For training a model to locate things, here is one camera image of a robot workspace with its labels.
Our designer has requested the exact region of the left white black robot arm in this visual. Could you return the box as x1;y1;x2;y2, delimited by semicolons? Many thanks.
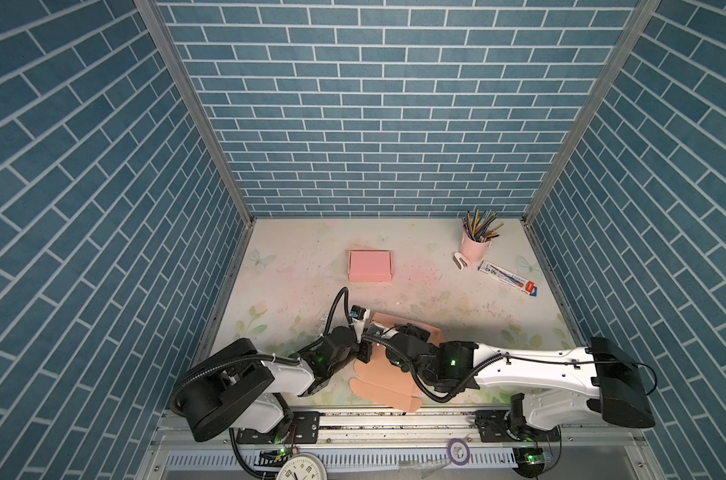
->
169;326;372;442

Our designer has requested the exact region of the white round clock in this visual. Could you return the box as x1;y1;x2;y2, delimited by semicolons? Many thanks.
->
275;453;328;480

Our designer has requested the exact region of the pink paper box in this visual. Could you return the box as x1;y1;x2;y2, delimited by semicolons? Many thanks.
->
348;250;393;283

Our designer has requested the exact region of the pink pencil cup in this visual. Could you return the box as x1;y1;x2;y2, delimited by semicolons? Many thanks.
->
459;233;493;264

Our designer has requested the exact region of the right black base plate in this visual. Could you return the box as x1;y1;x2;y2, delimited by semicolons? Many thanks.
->
474;410;562;443

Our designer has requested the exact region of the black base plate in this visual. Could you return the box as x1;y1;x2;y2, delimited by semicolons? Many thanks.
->
474;410;562;443
236;411;321;445

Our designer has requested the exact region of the purple tape roll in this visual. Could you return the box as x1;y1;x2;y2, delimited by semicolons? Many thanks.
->
447;438;471;466

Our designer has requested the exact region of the orange paper box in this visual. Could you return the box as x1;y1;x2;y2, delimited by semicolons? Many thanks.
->
349;345;423;413

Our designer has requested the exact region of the aluminium mounting rail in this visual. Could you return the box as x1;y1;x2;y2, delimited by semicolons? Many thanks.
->
146;405;646;451

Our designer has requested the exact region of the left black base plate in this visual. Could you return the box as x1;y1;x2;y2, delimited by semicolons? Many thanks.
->
236;411;321;445

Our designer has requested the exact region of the white toothpaste tube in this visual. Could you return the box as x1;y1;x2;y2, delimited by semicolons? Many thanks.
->
478;260;538;297

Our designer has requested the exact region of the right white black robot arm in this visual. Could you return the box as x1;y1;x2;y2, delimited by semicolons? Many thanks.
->
377;324;656;441

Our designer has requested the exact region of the coloured pencils bundle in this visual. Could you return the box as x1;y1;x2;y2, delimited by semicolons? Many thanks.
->
462;210;504;243

